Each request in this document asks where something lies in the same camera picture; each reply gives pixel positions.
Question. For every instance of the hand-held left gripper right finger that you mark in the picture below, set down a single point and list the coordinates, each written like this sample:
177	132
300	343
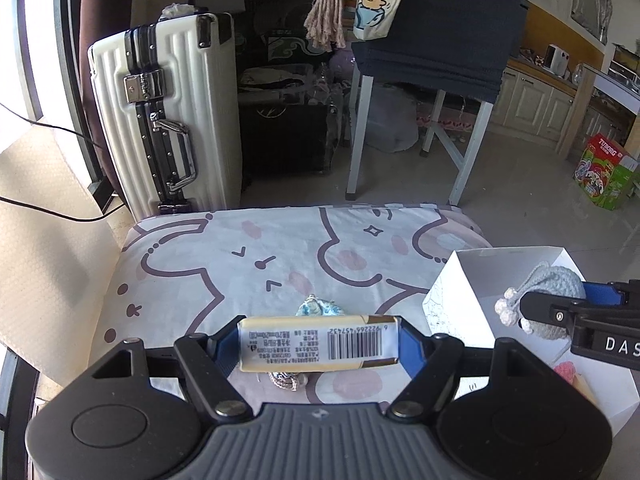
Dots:
407	352

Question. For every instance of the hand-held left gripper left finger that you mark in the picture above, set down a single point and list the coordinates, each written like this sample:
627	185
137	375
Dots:
227	350

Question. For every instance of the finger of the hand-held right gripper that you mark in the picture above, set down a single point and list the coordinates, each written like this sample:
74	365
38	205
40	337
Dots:
602	293
600	327

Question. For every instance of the grey crochet toy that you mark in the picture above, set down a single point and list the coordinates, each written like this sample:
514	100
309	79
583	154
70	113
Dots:
555	280

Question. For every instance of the pink crochet toy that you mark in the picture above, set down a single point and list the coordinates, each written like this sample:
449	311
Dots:
566	372

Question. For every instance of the white cardboard box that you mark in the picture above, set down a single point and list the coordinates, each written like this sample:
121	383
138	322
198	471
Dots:
455	300

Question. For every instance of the cream snack bar packet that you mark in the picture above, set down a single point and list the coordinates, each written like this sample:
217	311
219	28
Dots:
310	342

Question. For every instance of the silver foil wrapped item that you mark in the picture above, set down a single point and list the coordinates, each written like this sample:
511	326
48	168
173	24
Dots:
287	381

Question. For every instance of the blue floral pouch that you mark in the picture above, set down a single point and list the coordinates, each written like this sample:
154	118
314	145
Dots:
317	308

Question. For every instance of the green and red carton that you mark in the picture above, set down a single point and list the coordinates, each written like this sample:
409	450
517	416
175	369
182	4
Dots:
605	172

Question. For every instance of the printed blanket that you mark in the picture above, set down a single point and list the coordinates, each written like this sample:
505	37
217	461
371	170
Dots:
280	240

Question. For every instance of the cream kitchen cabinets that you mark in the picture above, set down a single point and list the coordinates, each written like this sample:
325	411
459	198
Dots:
545	105

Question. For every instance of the black hard case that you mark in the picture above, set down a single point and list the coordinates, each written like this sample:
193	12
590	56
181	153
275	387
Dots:
285	135

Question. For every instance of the pink patterned mat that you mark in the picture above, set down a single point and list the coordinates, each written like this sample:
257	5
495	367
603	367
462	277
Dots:
450	124

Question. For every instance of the glass tank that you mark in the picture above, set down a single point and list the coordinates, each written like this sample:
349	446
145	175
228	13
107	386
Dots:
627	62

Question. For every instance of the white plastic bag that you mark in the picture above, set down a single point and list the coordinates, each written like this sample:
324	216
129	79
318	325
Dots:
395	120

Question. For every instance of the white ribbed suitcase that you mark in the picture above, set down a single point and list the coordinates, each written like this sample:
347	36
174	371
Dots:
170	120

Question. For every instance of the white kitchen appliance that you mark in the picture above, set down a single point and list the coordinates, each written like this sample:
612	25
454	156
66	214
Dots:
556	59

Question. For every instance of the dark blue cloth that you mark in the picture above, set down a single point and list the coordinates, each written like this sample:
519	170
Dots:
445	25

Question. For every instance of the white fluffy item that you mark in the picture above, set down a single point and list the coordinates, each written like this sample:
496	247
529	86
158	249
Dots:
179	10

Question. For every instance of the beige tassel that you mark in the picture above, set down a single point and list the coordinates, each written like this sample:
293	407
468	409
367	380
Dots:
327	15

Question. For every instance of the cartoon tote bag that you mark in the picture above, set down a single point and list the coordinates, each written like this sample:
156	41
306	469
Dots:
377	0

